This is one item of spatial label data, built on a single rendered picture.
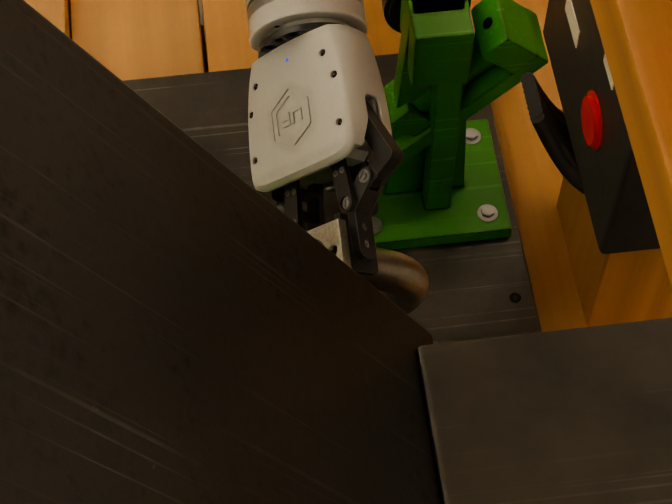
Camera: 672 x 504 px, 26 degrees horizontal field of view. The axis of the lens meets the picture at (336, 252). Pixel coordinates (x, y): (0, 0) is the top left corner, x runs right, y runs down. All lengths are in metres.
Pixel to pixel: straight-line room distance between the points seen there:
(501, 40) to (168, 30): 0.47
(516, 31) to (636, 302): 0.28
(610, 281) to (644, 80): 0.62
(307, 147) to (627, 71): 0.34
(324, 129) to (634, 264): 0.40
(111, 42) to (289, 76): 0.57
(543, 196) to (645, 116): 0.76
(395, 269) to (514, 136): 0.49
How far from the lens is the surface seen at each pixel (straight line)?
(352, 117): 0.97
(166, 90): 1.49
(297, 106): 1.00
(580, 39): 0.85
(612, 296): 1.32
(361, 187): 0.98
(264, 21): 1.02
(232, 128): 1.45
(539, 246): 1.41
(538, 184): 1.45
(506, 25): 1.21
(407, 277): 1.03
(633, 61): 0.70
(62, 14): 1.57
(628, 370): 0.95
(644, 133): 0.69
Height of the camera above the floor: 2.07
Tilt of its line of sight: 59 degrees down
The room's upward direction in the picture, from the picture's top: straight up
